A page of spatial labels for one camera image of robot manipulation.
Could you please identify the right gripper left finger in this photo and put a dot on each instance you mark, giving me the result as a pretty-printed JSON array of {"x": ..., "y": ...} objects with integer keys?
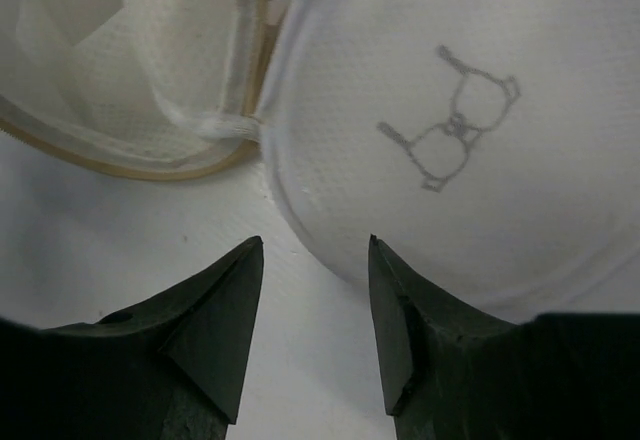
[{"x": 170, "y": 367}]

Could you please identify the round mesh laundry bag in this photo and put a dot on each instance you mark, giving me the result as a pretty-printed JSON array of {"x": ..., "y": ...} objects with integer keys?
[{"x": 494, "y": 144}]

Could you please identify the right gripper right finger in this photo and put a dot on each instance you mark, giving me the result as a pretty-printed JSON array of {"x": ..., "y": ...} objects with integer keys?
[{"x": 451, "y": 371}]

